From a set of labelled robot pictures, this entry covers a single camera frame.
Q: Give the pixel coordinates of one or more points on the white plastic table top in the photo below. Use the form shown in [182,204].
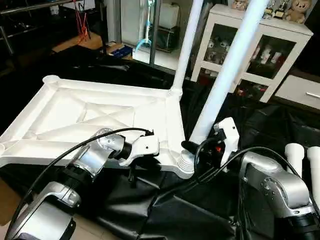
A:
[90,110]

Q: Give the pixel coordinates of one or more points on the white plastic table leg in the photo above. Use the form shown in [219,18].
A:
[315,175]
[230,70]
[187,45]
[294,160]

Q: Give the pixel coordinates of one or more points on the black work mat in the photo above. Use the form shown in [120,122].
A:
[165,210]

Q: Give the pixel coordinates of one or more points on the white drawer unit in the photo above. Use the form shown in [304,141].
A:
[300,92]

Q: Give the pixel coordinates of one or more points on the brown cardboard box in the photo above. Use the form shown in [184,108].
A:
[117,49]

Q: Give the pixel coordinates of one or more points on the white glass door cabinet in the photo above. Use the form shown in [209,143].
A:
[270,50]

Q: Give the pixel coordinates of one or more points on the grey metal pole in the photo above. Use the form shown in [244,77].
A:
[156,32]

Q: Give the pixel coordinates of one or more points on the light blue mop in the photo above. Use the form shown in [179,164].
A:
[145,30]

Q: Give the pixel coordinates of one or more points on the white appliance cabinet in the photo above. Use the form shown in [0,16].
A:
[135,20]

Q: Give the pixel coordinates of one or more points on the pale plush toy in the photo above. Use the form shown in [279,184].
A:
[240,5]

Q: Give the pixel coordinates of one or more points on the small silver trophy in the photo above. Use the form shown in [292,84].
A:
[270,7]
[282,7]

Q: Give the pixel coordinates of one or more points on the beige plush teddy bear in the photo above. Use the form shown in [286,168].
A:
[298,10]

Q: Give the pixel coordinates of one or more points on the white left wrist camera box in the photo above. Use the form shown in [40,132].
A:
[142,145]

